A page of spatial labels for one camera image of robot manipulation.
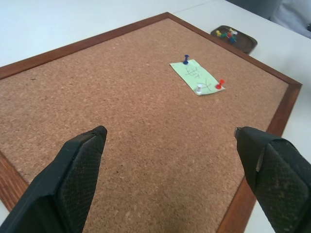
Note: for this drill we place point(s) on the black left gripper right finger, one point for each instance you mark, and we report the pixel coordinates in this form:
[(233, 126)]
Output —
[(279, 174)]

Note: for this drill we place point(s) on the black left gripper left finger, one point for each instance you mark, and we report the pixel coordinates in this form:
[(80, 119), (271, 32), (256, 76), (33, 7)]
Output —
[(73, 184)]

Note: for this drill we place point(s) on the wood-framed cork board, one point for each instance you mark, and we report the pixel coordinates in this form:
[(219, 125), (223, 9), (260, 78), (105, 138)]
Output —
[(136, 116)]

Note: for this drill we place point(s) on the white push pin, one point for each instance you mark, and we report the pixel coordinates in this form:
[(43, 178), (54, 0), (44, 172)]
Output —
[(199, 88)]

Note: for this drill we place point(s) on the green paper note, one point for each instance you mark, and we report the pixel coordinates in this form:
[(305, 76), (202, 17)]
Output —
[(197, 76)]

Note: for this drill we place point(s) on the blue push pin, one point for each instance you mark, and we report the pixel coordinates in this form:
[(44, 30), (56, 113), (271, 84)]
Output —
[(186, 59), (231, 39)]

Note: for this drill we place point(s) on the dark brown wooden tray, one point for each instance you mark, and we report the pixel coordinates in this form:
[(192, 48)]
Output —
[(243, 41)]

